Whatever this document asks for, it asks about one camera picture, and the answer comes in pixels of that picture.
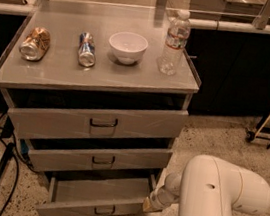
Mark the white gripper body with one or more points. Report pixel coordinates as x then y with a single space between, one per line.
160 198

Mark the grey drawer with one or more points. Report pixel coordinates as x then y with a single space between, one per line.
95 159
66 123
98 193

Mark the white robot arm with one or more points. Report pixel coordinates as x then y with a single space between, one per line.
210 186

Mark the grey metal drawer cabinet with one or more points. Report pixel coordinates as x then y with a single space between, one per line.
59 81

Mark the white bowl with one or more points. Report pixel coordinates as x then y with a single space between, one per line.
128 47

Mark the blue slim energy can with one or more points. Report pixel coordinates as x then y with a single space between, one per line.
86 51

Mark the clear plastic water bottle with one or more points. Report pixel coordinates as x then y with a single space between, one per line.
175 42

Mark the orange soda can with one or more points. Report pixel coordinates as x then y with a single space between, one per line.
36 44

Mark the white railing counter edge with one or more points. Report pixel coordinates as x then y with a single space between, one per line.
15 9

